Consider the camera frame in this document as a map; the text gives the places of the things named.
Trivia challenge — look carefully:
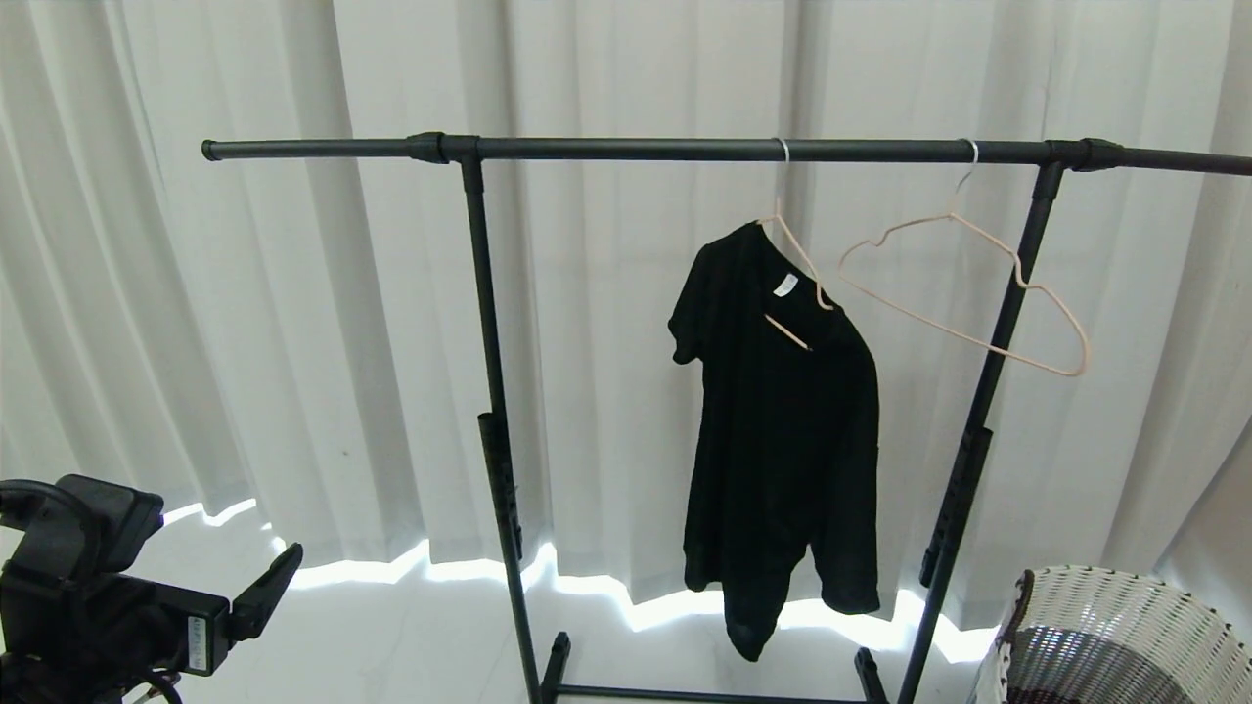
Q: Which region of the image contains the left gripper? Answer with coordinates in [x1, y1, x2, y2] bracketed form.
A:
[0, 543, 305, 690]

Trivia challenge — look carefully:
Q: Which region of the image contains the black t-shirt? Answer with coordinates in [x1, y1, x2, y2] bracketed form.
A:
[668, 221, 881, 663]

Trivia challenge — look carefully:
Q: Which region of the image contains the pink clothes hanger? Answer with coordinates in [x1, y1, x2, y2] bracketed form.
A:
[838, 139, 1090, 377]
[758, 139, 834, 351]

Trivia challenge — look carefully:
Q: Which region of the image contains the black clothes rack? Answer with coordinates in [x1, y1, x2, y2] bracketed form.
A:
[201, 132, 1252, 704]

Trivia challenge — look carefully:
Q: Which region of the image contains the white laundry basket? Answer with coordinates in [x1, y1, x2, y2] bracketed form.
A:
[973, 565, 1252, 704]

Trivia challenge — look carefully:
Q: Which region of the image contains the white curtain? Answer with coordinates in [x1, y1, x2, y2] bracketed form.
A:
[0, 0, 1252, 637]

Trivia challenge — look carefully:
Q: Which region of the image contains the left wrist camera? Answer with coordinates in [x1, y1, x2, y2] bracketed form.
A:
[0, 474, 165, 588]

